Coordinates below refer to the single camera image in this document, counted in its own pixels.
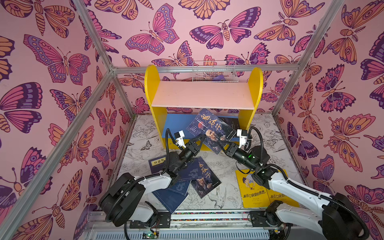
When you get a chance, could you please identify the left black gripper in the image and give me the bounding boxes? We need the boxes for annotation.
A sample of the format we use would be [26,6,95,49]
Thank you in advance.
[173,136,202,175]

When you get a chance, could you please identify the dark portrait book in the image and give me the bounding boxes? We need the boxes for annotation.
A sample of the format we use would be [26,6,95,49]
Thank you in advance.
[191,157,222,199]
[186,109,237,155]

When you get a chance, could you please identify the black wolf cover book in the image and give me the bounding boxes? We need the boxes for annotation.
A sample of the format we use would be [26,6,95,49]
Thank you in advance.
[220,117,241,130]

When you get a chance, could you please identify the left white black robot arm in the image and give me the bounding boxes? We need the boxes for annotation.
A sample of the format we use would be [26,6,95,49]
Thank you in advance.
[99,134,207,228]

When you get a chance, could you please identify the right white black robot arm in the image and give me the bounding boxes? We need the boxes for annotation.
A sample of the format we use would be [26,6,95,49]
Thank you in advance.
[218,127,370,240]

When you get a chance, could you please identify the navy book yellow label top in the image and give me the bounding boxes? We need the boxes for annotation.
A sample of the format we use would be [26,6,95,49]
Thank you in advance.
[178,160,202,181]

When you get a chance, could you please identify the yellow wooden bookshelf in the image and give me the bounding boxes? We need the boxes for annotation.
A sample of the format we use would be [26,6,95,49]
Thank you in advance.
[145,65,263,144]

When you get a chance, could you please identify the navy book behind left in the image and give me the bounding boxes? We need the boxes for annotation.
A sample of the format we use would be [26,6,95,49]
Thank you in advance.
[148,155,166,174]

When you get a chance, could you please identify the navy book middle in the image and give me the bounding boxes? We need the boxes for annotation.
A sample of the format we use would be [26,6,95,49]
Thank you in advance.
[167,180,191,197]

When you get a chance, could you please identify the yellow cartoon book left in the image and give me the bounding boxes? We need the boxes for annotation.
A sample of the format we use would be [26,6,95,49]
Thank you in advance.
[236,170,271,208]

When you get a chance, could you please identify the yellow cartoon book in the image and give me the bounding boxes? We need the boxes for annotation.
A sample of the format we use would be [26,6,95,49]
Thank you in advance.
[261,187,300,207]
[236,170,271,208]

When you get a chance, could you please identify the navy book bottom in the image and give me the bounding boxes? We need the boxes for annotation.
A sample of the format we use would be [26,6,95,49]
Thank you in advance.
[152,189,189,214]

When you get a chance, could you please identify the yellow cartoon book right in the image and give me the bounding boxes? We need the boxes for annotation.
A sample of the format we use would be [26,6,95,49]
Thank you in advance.
[261,187,300,207]

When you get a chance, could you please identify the small green circuit board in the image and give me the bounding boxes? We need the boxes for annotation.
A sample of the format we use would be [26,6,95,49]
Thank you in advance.
[142,232,159,240]

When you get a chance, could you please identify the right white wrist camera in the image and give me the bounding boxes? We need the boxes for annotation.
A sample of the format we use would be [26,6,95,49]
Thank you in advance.
[237,129,252,151]

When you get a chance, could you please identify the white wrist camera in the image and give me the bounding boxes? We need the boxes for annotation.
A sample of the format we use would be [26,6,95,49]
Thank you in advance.
[175,131,186,150]
[237,129,252,151]

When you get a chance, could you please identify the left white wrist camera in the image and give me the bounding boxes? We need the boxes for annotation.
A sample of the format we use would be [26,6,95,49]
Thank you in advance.
[175,131,186,150]

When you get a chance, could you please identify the clear wire basket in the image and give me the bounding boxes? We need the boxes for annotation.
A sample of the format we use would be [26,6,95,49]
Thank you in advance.
[192,60,239,83]

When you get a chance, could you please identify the aluminium mounting rail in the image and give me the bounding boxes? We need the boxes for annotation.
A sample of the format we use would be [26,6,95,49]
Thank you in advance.
[80,210,325,240]

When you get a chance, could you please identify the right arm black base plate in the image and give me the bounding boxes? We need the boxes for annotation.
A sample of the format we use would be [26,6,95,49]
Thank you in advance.
[248,210,292,229]

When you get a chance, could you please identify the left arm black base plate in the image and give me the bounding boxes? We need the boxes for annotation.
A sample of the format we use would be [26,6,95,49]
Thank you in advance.
[129,212,171,229]

